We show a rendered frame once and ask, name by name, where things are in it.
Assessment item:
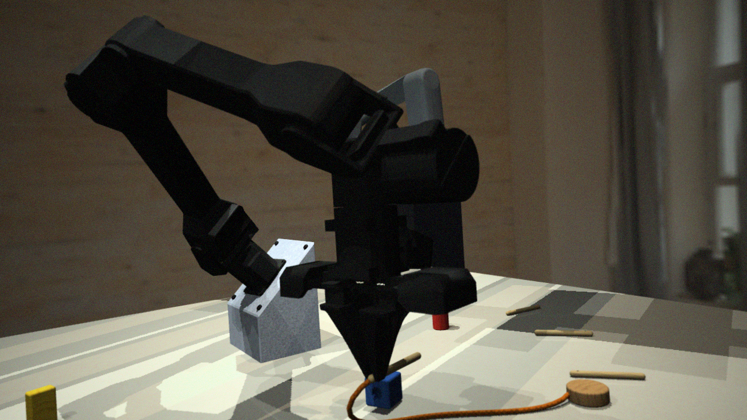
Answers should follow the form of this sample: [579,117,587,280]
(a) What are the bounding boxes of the red cylinder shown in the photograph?
[432,313,449,330]

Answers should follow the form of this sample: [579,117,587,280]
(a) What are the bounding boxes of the round wooden disc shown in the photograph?
[566,379,610,408]

